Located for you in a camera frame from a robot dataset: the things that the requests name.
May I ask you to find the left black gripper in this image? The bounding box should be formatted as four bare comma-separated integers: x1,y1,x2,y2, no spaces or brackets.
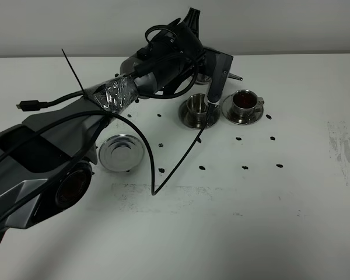
145,8,205,93

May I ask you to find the right stainless steel teacup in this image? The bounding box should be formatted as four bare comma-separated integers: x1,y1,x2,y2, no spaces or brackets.
232,89,264,116

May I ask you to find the stainless steel teapot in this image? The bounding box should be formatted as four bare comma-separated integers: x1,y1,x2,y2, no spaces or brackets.
194,45,243,86

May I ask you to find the left stainless steel teacup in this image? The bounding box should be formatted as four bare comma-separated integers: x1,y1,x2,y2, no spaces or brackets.
185,93,208,123

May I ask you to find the stainless steel teacup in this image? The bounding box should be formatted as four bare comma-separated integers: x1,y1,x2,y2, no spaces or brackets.
185,93,208,123
232,89,264,116

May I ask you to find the steel cup saucer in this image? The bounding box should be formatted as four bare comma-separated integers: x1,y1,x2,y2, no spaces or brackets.
221,94,264,125
178,101,221,130

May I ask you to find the left steel cup saucer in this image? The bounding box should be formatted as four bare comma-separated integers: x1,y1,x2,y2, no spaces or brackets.
178,101,221,130

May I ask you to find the right steel cup saucer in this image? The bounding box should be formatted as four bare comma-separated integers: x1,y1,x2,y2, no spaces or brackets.
221,94,264,125

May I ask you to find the steel teapot saucer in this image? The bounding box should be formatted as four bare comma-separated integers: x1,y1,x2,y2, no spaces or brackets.
99,134,144,172

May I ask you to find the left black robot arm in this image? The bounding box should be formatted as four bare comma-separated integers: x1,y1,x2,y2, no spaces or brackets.
0,8,205,244

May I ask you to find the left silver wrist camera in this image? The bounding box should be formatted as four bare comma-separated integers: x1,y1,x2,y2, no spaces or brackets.
207,64,227,104

